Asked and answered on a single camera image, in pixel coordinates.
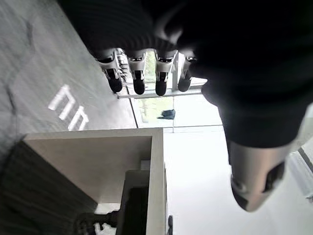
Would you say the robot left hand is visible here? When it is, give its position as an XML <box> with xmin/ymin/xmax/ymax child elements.
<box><xmin>57</xmin><ymin>0</ymin><xmax>313</xmax><ymax>212</ymax></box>

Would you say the white panel with grey edge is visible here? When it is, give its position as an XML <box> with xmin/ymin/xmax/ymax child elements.
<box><xmin>285</xmin><ymin>141</ymin><xmax>313</xmax><ymax>199</ymax></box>

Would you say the dark built-in appliance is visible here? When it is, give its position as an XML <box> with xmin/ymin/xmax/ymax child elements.
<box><xmin>116</xmin><ymin>169</ymin><xmax>150</xmax><ymax>235</ymax></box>

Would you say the dark ribbed panel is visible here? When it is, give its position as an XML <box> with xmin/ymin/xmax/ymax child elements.
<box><xmin>0</xmin><ymin>140</ymin><xmax>99</xmax><ymax>235</ymax></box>

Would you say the beige cabinet frame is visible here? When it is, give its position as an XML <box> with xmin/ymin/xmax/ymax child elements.
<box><xmin>23</xmin><ymin>127</ymin><xmax>167</xmax><ymax>235</ymax></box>

